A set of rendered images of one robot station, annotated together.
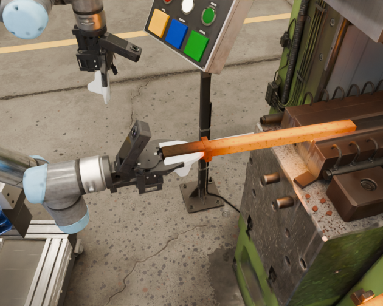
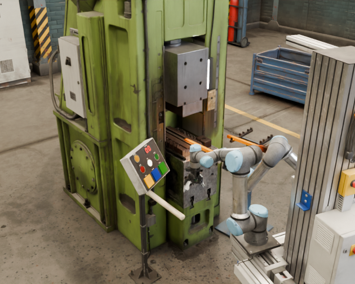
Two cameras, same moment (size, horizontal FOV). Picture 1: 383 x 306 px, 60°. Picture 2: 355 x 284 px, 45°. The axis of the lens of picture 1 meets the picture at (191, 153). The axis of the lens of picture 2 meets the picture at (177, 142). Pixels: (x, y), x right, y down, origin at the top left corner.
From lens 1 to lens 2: 3.33 m
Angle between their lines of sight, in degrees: 86
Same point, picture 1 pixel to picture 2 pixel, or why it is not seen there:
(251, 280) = (194, 230)
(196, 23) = (156, 163)
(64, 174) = not seen: hidden behind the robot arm
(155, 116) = not seen: outside the picture
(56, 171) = not seen: hidden behind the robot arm
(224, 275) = (190, 252)
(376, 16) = (200, 107)
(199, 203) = (152, 274)
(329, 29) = (160, 131)
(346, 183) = (205, 140)
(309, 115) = (185, 146)
